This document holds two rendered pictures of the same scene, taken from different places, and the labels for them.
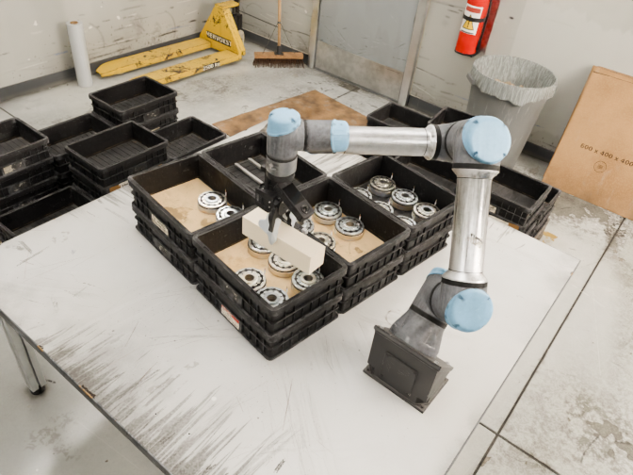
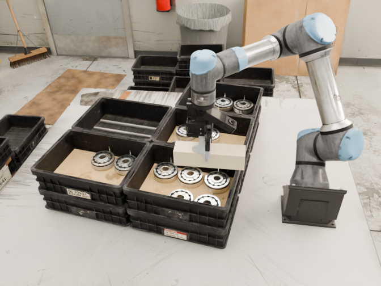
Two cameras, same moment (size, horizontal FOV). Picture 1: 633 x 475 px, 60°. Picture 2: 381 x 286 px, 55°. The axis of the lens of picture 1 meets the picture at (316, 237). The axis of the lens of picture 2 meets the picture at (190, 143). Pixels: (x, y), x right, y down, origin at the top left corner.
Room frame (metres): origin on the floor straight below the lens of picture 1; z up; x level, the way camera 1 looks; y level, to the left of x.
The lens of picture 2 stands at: (0.27, 0.56, 1.86)
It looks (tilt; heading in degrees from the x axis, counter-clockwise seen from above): 37 degrees down; 335
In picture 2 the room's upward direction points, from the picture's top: 2 degrees counter-clockwise
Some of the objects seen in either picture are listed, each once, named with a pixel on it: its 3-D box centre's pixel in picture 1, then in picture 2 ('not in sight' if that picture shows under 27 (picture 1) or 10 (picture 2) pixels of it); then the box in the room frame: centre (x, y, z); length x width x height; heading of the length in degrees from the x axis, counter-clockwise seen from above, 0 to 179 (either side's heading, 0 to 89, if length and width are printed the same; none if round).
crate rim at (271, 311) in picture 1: (268, 254); (185, 174); (1.24, 0.14, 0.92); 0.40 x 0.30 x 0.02; 47
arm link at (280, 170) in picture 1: (280, 163); (203, 95); (1.14, 0.11, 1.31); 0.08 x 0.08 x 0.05
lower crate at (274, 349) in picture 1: (267, 291); (186, 203); (1.24, 0.14, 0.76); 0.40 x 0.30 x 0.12; 47
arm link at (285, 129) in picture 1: (284, 134); (204, 71); (1.14, 0.10, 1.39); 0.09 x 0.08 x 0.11; 103
